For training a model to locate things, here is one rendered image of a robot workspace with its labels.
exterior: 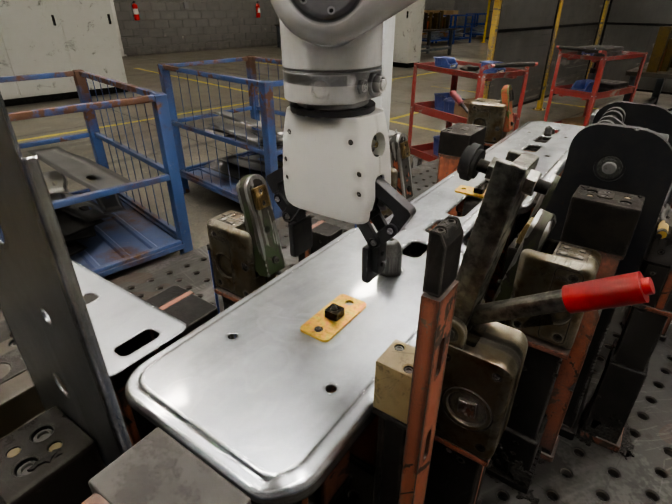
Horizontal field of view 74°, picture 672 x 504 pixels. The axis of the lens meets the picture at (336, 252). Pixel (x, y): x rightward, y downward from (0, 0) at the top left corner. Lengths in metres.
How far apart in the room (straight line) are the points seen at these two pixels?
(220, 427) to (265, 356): 0.09
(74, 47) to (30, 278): 8.29
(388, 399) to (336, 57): 0.27
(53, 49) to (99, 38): 0.70
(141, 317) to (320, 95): 0.33
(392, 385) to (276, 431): 0.11
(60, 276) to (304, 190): 0.26
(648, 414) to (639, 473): 0.14
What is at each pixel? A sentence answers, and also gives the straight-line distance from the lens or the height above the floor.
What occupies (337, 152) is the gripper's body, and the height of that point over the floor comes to 1.20.
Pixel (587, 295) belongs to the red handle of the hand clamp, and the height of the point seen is 1.13.
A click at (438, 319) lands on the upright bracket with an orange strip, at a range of 0.29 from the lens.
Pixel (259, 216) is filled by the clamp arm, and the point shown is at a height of 1.07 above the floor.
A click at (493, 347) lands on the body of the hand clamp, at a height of 1.05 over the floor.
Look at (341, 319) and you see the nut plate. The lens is 0.51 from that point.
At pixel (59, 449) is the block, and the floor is 1.08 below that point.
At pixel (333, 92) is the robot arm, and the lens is 0.37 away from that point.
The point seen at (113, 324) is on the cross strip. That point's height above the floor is 1.00.
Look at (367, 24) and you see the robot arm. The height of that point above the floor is 1.30.
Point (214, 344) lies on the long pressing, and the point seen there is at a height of 1.00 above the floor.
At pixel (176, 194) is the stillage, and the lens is 2.46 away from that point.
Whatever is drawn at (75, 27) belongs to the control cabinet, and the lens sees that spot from 8.54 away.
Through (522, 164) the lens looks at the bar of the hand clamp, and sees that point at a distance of 0.34.
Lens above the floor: 1.31
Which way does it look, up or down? 29 degrees down
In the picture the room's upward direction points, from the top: straight up
